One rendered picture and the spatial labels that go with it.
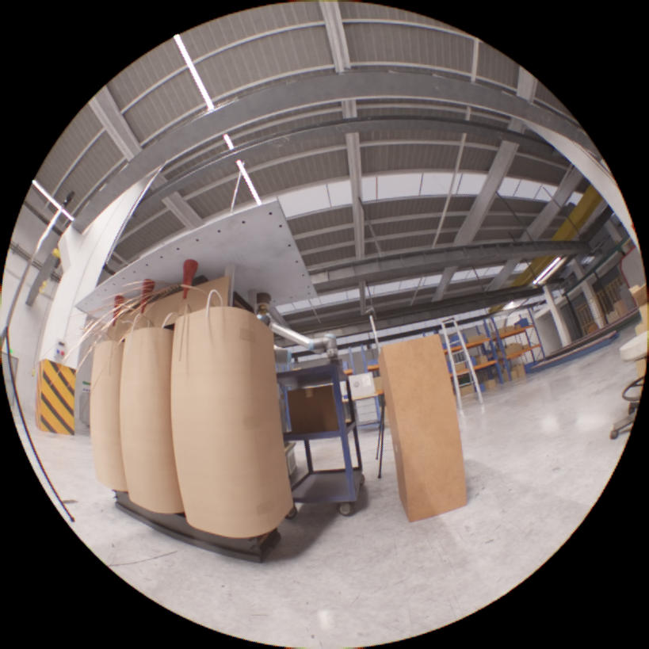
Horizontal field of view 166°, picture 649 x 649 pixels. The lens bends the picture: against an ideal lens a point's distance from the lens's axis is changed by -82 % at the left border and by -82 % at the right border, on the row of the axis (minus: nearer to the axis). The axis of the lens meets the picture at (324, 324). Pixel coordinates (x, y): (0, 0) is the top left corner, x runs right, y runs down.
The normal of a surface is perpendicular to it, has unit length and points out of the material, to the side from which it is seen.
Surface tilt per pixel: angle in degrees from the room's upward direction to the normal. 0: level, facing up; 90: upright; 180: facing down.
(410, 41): 175
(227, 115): 180
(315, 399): 90
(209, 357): 90
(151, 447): 90
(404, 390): 90
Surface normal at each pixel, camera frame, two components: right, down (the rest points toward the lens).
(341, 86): 0.14, 0.92
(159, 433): 0.69, -0.36
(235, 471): 0.45, -0.39
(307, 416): -0.21, -0.34
